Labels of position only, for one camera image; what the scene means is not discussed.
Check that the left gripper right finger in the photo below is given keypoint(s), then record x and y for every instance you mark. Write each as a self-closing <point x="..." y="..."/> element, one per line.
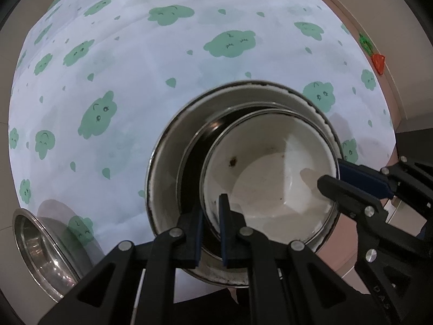
<point x="244" y="247"/>

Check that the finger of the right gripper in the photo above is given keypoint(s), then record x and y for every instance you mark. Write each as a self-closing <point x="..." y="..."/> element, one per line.
<point x="351" y="201"/>
<point x="366" y="179"/>

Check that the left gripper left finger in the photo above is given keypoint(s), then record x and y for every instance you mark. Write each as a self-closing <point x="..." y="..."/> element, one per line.
<point x="178" y="247"/>

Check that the small steel bowl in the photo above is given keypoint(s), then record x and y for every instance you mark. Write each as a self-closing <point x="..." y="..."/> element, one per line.
<point x="242" y="154"/>

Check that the large white enamel bowl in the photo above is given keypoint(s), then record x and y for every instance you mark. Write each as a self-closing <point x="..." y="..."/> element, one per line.
<point x="161" y="193"/>

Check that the small white enamel bowl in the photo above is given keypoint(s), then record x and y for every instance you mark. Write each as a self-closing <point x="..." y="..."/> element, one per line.
<point x="310" y="155"/>

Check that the orange floor toy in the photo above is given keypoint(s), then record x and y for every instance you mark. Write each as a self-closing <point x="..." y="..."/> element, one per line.
<point x="378" y="62"/>

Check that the green floor toy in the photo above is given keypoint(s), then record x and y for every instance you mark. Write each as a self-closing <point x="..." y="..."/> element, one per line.
<point x="366" y="44"/>

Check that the green cloud pattern tablecloth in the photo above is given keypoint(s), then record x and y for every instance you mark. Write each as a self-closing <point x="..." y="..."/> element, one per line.
<point x="97" y="81"/>

